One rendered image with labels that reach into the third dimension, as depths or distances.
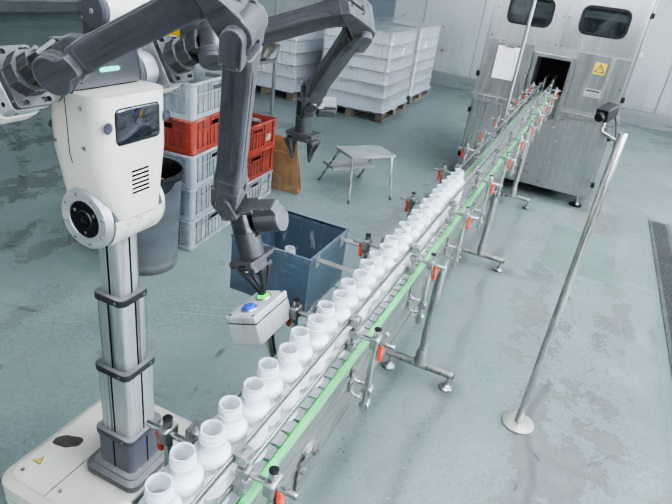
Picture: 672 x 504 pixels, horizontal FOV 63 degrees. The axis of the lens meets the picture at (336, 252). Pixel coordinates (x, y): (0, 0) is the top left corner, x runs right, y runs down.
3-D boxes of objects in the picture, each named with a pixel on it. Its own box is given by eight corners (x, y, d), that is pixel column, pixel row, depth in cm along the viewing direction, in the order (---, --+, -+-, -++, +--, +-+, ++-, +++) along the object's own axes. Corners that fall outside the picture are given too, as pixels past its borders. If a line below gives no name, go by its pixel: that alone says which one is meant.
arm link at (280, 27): (360, -27, 128) (364, 11, 126) (373, 7, 141) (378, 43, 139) (190, 23, 140) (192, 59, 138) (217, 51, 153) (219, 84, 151)
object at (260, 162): (236, 189, 421) (237, 161, 411) (191, 176, 433) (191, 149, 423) (273, 169, 473) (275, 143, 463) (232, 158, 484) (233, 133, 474)
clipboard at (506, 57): (513, 82, 525) (523, 46, 510) (489, 77, 532) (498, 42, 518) (514, 81, 527) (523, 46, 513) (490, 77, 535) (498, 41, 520)
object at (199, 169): (192, 191, 350) (192, 157, 340) (137, 177, 359) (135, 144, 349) (237, 165, 403) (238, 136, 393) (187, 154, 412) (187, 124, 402)
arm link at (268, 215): (227, 176, 120) (210, 201, 115) (273, 170, 116) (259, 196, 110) (249, 217, 128) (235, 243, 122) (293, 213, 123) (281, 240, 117)
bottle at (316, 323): (291, 374, 122) (298, 311, 115) (317, 370, 124) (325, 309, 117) (299, 392, 117) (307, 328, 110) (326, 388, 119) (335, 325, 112)
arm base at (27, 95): (52, 104, 114) (25, 46, 111) (76, 91, 110) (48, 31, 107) (14, 111, 107) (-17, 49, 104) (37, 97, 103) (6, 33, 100)
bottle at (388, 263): (385, 293, 158) (395, 241, 151) (389, 304, 153) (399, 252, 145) (365, 291, 158) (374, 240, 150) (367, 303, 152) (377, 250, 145)
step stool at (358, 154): (358, 176, 550) (364, 135, 531) (392, 200, 504) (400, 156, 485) (316, 179, 528) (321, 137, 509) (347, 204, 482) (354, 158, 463)
